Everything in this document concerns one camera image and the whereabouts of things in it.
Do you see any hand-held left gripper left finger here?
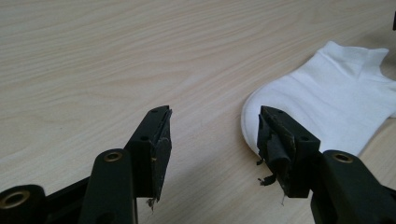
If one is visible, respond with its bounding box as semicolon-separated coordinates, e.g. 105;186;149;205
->
78;105;173;224

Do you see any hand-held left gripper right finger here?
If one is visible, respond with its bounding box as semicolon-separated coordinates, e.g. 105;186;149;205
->
257;105;396;224

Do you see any white ankle sock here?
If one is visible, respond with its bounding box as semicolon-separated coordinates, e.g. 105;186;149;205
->
240;40;396;157

